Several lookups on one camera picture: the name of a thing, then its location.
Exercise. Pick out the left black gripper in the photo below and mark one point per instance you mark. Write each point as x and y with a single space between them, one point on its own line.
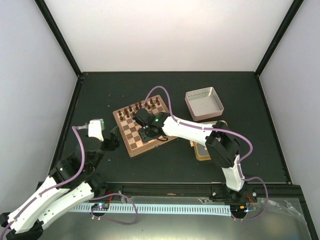
113 140

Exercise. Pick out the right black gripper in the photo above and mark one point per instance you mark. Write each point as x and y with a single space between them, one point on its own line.
145 137

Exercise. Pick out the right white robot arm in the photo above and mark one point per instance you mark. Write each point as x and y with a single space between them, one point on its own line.
221 144

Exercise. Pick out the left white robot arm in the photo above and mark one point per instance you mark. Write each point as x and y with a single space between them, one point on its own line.
71 182

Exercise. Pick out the wooden chess board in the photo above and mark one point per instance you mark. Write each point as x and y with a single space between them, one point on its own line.
129 128

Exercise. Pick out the left small circuit board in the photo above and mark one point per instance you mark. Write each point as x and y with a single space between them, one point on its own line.
100 207

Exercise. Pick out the small circuit board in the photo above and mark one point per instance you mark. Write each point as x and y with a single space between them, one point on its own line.
242 209
100 207

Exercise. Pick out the right small circuit board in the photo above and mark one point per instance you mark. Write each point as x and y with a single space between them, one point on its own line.
242 209

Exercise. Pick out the dark rook right corner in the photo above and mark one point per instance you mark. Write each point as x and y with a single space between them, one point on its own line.
157 101

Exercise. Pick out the gold metal tin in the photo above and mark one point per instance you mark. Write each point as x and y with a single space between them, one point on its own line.
201 152

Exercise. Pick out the light blue cable duct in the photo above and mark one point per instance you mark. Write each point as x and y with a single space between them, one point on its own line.
160 209

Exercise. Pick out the black mounting rail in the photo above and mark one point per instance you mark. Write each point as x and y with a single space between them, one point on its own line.
218 192

